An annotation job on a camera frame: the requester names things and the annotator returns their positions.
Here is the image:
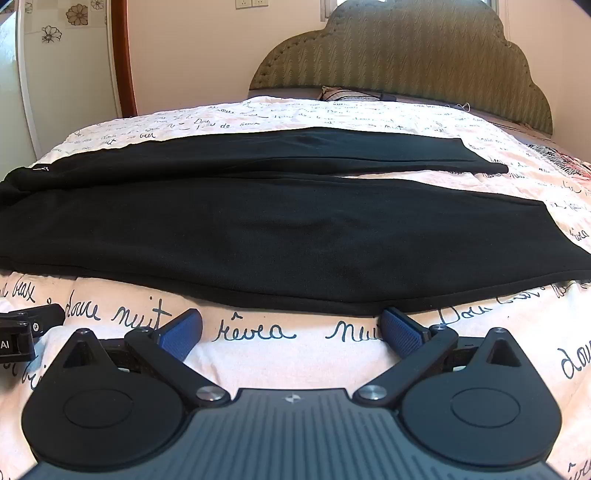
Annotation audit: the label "white script-printed blanket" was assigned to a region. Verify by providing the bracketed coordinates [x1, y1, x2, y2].
[0, 96, 591, 480]

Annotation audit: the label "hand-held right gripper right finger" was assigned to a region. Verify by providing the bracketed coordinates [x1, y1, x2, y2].
[353, 307, 525, 408]

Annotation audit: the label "patterned pillow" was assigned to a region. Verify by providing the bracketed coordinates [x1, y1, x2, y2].
[320, 85, 402, 103]

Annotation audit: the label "window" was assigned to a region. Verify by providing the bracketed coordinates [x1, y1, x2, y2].
[320, 0, 500, 20]

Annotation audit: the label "white flower-sticker wardrobe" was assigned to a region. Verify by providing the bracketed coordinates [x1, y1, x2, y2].
[0, 0, 124, 172]

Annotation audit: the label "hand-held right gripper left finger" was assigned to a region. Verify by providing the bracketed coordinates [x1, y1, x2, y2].
[62, 308, 232, 408]

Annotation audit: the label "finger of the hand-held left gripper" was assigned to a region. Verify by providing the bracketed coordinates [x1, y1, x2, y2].
[0, 304, 66, 336]

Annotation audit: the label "wooden door frame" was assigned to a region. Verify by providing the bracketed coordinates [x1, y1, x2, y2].
[110, 0, 138, 118]

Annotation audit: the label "black pants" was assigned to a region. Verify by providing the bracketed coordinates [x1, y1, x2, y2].
[0, 127, 591, 317]

